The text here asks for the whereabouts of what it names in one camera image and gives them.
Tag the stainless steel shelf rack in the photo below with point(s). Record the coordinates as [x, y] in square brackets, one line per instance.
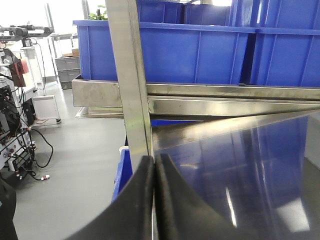
[156, 114]

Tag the blue bin below table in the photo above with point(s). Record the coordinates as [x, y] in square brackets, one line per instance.
[124, 171]

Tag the blue plastic bin right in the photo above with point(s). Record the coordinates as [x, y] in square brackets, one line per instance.
[287, 44]

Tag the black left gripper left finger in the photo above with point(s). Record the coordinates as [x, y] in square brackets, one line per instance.
[129, 216]

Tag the blue plastic bin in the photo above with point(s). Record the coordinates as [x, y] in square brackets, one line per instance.
[172, 53]
[287, 44]

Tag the robot equipment with cables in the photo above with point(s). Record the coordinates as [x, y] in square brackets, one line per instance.
[26, 159]

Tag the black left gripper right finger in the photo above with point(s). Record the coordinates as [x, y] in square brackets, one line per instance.
[181, 214]

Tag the gray storage crates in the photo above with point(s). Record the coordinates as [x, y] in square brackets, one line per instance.
[68, 68]

